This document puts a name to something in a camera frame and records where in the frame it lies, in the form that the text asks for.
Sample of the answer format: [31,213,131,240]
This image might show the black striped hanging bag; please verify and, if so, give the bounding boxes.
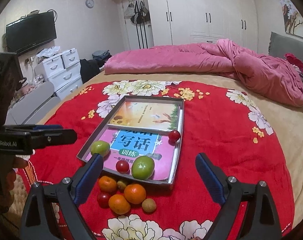
[130,1,145,25]

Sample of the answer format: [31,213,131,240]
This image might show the floral wall picture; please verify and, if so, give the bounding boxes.
[277,0,303,40]

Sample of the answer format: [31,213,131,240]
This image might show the brown longan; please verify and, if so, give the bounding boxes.
[142,198,157,212]

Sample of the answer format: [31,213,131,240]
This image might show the pink and blue book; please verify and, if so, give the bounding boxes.
[101,127,178,180]

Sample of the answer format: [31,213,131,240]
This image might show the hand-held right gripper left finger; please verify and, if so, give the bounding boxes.
[21,154,104,240]

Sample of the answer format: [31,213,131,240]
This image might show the orange tangerine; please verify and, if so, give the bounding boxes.
[98,176,117,194]
[108,194,131,215]
[124,184,146,205]

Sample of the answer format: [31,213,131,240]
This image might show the green jujube fruit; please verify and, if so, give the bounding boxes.
[90,141,111,157]
[131,155,155,180]

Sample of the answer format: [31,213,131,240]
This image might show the shallow grey cardboard box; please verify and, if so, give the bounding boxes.
[76,95,185,184]

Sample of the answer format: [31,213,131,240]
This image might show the black television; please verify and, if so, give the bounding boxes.
[6,11,57,54]

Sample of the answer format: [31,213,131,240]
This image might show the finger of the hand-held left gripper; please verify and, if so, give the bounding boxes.
[4,124,63,133]
[31,129,77,153]

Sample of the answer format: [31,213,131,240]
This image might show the pink quilt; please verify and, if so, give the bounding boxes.
[104,39,303,107]

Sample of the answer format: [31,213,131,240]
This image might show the grey clothes pile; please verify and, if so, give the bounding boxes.
[92,50,112,62]

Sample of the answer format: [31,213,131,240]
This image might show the red pillow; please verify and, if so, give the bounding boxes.
[284,53,303,78]

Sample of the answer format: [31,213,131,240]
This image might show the grey headboard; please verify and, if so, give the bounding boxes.
[268,32,303,63]

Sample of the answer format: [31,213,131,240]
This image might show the yellow and green book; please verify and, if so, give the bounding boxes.
[108,100,181,132]

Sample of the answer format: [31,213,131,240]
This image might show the red floral blanket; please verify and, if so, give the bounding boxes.
[16,80,296,240]

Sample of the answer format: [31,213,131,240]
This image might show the red cherry tomato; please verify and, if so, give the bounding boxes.
[168,129,181,142]
[97,192,112,208]
[116,160,130,174]

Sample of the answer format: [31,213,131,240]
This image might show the white plastic bags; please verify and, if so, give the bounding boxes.
[36,46,60,58]

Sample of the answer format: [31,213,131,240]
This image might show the grey hanging bag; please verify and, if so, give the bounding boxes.
[124,4,135,18]

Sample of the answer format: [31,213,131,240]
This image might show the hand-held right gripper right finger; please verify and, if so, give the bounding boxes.
[196,153,282,240]

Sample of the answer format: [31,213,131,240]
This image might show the small olive-brown fruit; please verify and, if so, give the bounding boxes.
[116,179,129,192]

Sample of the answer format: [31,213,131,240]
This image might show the white drawer cabinet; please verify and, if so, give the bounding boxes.
[34,49,83,100]

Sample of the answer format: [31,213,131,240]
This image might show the white wardrobe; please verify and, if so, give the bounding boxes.
[104,0,258,53]

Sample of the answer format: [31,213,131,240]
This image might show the person's left hand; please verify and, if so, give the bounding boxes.
[5,156,30,193]

